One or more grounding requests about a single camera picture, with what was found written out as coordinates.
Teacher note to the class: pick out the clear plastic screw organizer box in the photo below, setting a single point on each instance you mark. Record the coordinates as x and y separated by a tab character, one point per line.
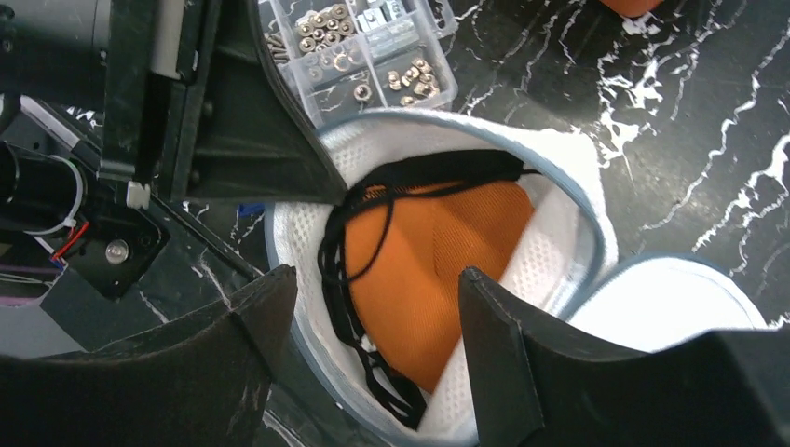
340	58

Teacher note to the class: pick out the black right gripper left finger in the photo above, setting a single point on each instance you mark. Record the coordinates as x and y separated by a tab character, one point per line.
200	380

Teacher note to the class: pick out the orange plastic basin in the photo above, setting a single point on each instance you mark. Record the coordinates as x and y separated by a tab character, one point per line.
631	8

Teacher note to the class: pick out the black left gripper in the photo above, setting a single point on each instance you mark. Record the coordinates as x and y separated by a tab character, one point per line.
191	102

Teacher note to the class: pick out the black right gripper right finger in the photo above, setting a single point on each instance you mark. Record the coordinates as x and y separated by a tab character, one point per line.
537	381

